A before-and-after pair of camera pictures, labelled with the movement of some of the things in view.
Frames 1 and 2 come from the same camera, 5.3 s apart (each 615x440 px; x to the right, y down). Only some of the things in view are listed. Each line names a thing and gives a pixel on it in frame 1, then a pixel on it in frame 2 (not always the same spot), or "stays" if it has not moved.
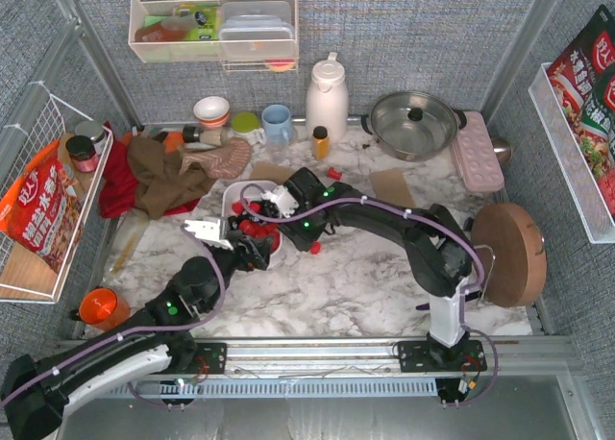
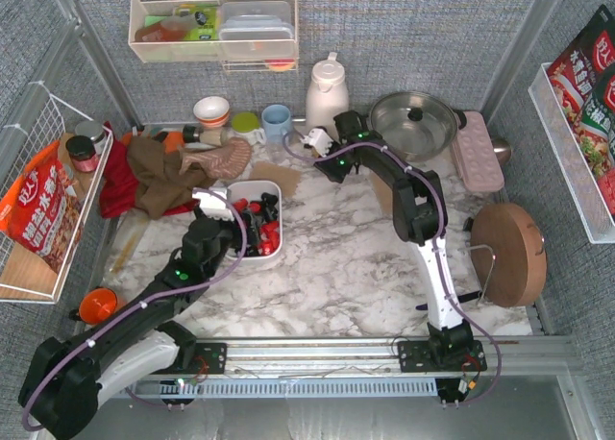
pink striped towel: x=224 y=162 stays
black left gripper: x=253 y=249 → x=241 y=233
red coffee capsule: x=259 y=230 stays
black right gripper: x=277 y=214 → x=325 y=163
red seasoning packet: x=582 y=81 stays
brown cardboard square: x=270 y=170 stays
